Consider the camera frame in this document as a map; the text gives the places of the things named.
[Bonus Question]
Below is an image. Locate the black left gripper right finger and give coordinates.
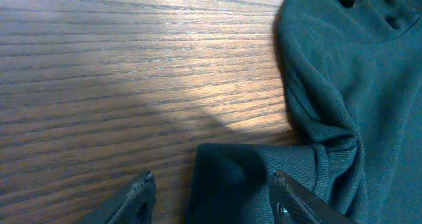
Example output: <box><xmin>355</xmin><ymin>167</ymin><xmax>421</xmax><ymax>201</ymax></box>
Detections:
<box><xmin>268</xmin><ymin>170</ymin><xmax>357</xmax><ymax>224</ymax></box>

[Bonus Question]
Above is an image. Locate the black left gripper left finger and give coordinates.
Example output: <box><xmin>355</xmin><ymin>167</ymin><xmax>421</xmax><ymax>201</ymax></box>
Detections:
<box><xmin>74</xmin><ymin>170</ymin><xmax>157</xmax><ymax>224</ymax></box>

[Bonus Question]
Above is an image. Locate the black t-shirt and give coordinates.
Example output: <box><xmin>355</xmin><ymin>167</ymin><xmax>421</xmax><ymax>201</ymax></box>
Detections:
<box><xmin>185</xmin><ymin>0</ymin><xmax>421</xmax><ymax>223</ymax></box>

